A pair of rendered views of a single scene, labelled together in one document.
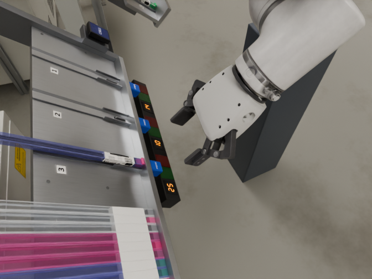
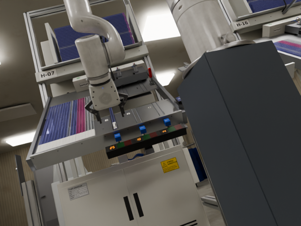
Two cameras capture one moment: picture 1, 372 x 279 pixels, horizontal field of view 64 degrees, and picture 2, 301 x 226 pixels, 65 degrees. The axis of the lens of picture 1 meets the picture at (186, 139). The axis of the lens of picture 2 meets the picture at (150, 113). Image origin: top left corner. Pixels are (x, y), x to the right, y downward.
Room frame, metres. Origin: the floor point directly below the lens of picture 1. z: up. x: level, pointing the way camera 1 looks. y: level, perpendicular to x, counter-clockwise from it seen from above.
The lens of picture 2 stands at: (0.58, -0.88, 0.50)
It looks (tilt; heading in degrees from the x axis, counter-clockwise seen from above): 14 degrees up; 98
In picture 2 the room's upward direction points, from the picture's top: 19 degrees counter-clockwise
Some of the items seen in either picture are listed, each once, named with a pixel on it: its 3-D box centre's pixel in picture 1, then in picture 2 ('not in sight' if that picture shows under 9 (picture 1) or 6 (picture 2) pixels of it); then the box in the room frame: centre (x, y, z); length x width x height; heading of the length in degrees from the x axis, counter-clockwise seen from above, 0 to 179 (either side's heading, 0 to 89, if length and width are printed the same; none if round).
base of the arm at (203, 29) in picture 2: not in sight; (206, 35); (0.70, -0.30, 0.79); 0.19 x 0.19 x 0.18
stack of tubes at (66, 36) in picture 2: not in sight; (96, 41); (0.16, 0.58, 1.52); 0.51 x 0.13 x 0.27; 16
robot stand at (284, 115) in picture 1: (265, 113); (282, 210); (0.70, -0.30, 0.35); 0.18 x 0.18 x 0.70; 26
